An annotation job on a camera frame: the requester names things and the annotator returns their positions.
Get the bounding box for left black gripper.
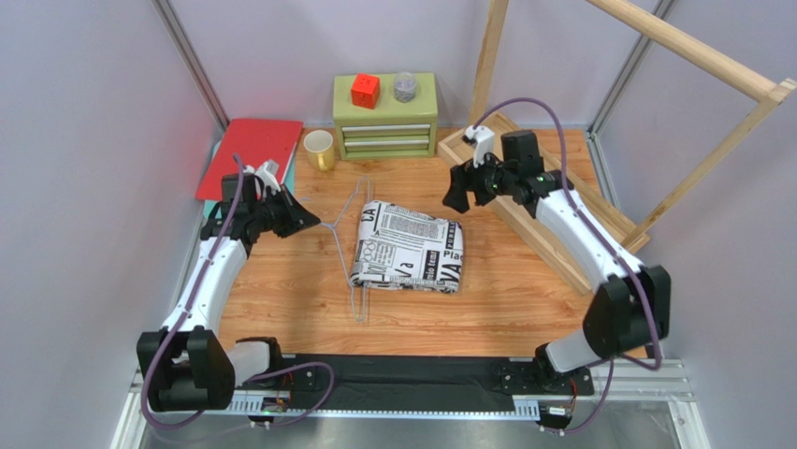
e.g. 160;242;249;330
250;184;321;239

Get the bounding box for blue wire hanger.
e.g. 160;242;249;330
320;175;372;323

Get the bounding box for newspaper print trousers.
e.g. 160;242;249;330
350;200;465;294

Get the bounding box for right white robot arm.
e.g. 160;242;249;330
442;126;671;376

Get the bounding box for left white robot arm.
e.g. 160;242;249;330
137;173;320;413

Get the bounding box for yellow mug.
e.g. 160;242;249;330
302;129;335;172

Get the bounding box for wooden clothes rack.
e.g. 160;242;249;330
437;1;796;294

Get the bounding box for red board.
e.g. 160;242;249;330
195;118;303;201

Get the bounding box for teal cutting board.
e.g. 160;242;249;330
196;140;297;220

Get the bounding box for green drawer cabinet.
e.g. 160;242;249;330
332;72;438;161

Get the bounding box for clear glass jar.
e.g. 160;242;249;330
393;71;417;103

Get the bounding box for red cube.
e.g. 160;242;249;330
350;73;381;109

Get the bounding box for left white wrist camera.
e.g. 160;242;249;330
244;159;282;197

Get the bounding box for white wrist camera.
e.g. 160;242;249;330
463;125;496;167
244;159;282;197

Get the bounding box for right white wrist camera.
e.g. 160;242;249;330
463;125;496;167

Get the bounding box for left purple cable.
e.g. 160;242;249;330
140;152;336;432

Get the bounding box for purple cable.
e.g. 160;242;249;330
463;96;664;435
140;152;336;432

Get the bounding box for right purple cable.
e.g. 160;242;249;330
463;96;664;435

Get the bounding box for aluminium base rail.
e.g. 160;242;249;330
110;349;711;449

